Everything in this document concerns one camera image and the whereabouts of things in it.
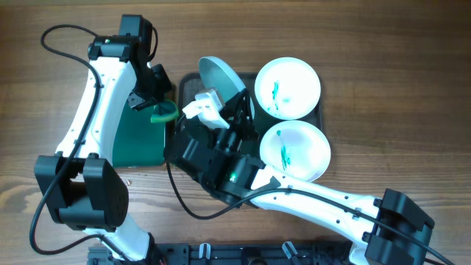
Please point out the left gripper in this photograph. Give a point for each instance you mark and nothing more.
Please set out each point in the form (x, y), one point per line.
(163, 85)

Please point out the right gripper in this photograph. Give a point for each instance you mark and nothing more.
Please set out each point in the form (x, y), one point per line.
(242, 122)

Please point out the green yellow sponge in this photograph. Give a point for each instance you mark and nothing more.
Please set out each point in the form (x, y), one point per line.
(164, 111)

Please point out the white plate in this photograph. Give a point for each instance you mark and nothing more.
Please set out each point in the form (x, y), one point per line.
(287, 88)
(297, 148)
(216, 74)

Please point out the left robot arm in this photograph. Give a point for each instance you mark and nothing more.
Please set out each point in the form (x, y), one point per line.
(80, 187)

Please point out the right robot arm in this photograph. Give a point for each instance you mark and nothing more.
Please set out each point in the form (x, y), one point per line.
(388, 230)

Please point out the large dark serving tray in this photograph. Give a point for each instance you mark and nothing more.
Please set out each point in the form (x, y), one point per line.
(195, 149)

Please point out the small green water tray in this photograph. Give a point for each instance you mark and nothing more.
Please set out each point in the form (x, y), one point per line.
(138, 141)

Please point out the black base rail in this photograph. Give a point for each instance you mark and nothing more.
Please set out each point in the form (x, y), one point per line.
(314, 253)

